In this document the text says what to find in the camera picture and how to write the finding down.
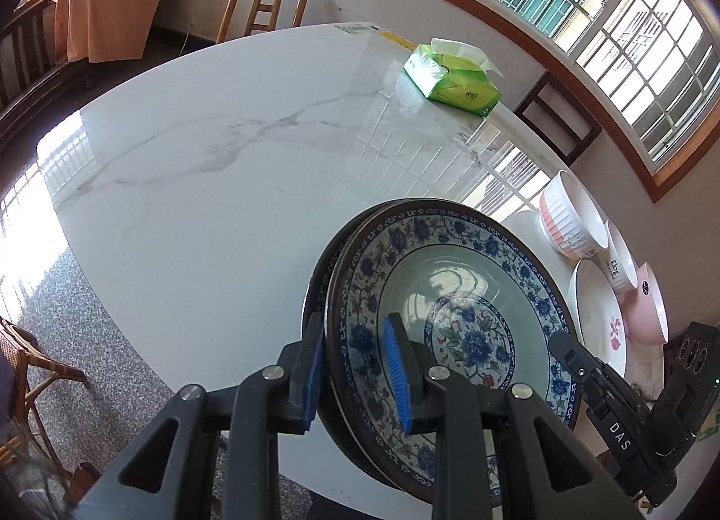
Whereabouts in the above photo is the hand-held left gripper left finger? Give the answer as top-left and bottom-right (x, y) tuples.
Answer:
(76, 312), (327, 520)

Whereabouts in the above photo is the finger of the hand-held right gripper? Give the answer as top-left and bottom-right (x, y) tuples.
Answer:
(548, 332), (648, 415)

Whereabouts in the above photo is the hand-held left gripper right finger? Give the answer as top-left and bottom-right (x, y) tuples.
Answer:
(382, 312), (645, 520)

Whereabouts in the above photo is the white plate with pink flower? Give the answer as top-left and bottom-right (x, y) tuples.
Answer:
(568, 260), (628, 380)

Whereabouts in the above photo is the plain pink bowl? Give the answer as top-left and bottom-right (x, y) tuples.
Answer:
(621, 261), (670, 349)

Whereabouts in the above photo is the dark-rimmed plate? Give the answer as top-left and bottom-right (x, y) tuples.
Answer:
(302, 197), (479, 498)

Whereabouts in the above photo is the small white bowl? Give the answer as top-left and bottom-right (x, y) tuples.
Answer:
(596, 220), (639, 294)

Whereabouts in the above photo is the pink ribbed bowl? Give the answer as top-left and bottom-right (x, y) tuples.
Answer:
(539, 170), (611, 260)

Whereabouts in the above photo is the blue floral plate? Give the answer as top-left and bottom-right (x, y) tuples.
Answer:
(326, 204), (583, 504)

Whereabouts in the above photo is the dark wooden chair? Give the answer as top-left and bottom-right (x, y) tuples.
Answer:
(513, 72), (603, 166)

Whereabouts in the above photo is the rattan chair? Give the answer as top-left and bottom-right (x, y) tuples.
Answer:
(0, 318), (91, 493)

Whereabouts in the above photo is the green tissue pack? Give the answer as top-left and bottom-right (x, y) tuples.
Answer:
(403, 37), (506, 117)

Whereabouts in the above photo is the large wooden-framed window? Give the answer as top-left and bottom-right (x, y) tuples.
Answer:
(398, 0), (720, 203)

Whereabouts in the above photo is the dark wooden bench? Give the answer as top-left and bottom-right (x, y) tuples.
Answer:
(0, 0), (74, 116)

